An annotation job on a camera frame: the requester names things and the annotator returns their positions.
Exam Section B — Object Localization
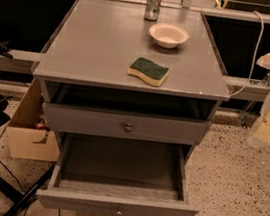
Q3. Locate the green and yellow sponge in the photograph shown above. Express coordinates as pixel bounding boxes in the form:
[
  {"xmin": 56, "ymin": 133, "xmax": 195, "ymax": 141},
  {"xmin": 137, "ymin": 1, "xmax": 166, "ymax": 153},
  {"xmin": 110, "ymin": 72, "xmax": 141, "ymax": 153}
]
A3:
[{"xmin": 127, "ymin": 57, "xmax": 170, "ymax": 87}]

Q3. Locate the grey drawer cabinet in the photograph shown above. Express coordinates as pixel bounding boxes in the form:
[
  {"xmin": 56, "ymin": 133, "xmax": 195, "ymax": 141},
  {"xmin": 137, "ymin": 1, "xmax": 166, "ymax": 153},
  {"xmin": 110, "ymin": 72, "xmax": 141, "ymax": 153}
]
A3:
[{"xmin": 23, "ymin": 0, "xmax": 242, "ymax": 167}]

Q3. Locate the open grey bottom drawer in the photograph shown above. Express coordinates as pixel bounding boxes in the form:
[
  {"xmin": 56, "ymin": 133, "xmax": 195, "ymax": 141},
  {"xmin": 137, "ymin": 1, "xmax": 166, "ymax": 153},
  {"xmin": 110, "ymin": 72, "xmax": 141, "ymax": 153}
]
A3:
[{"xmin": 37, "ymin": 133, "xmax": 198, "ymax": 216}]

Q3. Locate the closed grey middle drawer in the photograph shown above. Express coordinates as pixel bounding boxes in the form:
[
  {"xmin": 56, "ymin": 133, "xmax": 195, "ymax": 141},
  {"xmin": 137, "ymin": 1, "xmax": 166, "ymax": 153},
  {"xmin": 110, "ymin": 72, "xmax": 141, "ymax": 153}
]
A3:
[{"xmin": 43, "ymin": 103, "xmax": 210, "ymax": 145}]

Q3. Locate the white paper bowl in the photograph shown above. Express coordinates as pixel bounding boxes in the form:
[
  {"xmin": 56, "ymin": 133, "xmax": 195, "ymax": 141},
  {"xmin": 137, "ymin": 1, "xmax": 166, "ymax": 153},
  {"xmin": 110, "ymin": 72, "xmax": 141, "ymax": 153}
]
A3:
[{"xmin": 149, "ymin": 23, "xmax": 189, "ymax": 49}]

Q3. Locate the silver soda can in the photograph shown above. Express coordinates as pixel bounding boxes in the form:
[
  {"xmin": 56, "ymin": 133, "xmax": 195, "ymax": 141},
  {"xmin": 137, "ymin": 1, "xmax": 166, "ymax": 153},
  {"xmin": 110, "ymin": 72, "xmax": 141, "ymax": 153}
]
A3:
[{"xmin": 144, "ymin": 0, "xmax": 161, "ymax": 21}]

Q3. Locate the cardboard box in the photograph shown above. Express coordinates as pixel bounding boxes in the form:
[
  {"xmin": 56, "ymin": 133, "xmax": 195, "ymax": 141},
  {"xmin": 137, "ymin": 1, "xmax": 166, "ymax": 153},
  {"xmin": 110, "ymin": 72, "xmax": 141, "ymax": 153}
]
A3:
[{"xmin": 6, "ymin": 79, "xmax": 60, "ymax": 162}]

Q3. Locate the white cable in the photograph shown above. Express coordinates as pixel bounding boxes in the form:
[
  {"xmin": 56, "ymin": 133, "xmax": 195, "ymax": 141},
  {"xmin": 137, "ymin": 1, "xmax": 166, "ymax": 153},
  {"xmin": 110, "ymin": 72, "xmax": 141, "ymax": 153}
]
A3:
[{"xmin": 228, "ymin": 8, "xmax": 268, "ymax": 100}]

